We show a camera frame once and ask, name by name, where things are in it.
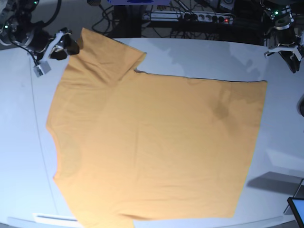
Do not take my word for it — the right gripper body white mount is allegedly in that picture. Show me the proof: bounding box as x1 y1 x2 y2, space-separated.
38 28 72 63

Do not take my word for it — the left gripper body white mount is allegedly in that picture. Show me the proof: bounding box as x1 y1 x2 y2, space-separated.
264 45 302 61

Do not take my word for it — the orange yellow T-shirt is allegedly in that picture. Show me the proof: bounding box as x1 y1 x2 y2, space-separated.
46 28 267 228

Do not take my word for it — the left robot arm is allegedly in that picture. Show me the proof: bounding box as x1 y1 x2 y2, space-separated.
260 0 304 73

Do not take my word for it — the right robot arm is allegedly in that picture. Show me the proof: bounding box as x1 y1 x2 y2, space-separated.
0 0 80 66

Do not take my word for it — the white power strip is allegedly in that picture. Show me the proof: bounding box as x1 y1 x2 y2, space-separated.
142 10 235 25

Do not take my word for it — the tablet with blue screen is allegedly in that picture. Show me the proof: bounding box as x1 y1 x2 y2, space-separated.
287 197 304 228

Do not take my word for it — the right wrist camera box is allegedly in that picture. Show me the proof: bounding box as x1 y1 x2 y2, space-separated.
33 61 51 77

